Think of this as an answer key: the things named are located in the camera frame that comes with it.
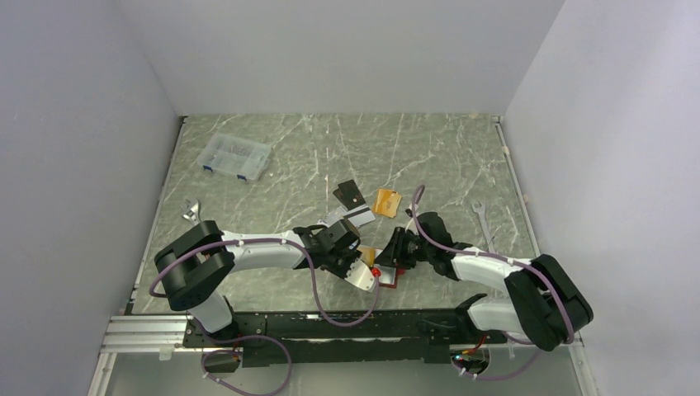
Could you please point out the black card holder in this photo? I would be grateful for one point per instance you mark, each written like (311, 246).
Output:
(349, 195)

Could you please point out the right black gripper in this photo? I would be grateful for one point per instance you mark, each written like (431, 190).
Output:
(393, 253)

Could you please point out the clear plastic organizer box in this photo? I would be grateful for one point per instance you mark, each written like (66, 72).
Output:
(235, 156)

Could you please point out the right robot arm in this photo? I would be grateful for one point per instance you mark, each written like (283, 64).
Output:
(540, 300)

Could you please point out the aluminium frame rail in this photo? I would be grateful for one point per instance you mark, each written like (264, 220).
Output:
(144, 355)

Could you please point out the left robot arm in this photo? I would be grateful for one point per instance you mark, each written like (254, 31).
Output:
(191, 268)

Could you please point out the red leather wallet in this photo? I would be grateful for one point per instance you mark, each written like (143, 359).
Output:
(389, 276)

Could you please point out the orange card stack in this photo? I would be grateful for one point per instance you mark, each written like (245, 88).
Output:
(387, 203)

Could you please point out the white magnetic stripe card stack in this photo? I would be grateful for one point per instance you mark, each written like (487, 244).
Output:
(358, 216)

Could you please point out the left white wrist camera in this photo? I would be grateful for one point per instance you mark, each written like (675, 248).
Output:
(360, 275)

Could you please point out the single orange card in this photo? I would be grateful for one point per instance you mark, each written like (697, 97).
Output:
(368, 255)

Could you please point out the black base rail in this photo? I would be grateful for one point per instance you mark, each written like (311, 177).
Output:
(264, 339)

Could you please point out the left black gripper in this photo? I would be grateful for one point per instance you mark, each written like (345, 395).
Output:
(352, 255)

